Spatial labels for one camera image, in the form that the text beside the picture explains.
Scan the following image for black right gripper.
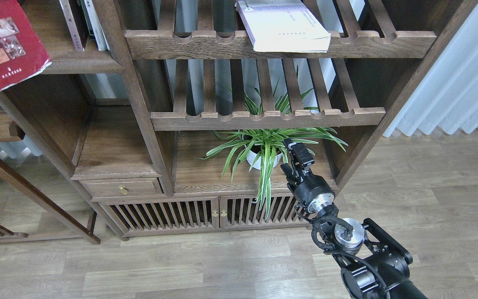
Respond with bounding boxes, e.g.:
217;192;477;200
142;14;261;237
281;138;336;216

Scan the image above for red book with photo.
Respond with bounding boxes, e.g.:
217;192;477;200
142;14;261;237
0;0;51;91

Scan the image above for maroon book white characters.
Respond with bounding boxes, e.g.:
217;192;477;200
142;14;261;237
59;0;89;51

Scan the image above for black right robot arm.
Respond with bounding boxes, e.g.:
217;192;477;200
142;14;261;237
281;138;425;299

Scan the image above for upright white books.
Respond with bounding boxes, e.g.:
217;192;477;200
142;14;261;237
80;0;110;51

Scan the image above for white plant pot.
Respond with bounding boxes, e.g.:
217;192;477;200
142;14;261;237
246;145;283;170

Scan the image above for green spider plant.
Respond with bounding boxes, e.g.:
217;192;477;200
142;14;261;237
198;66;349;221

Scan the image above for white paperback book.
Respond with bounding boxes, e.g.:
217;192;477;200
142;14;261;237
235;0;331;53

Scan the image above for white curtain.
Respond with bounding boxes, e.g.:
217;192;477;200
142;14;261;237
383;5;478;137

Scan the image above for dark wooden bookshelf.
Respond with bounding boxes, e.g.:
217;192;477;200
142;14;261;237
0;0;478;240

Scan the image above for brass drawer knob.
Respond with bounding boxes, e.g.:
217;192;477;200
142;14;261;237
118;186;129;195

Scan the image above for wooden side furniture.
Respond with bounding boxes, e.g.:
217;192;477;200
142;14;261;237
0;106;100;245

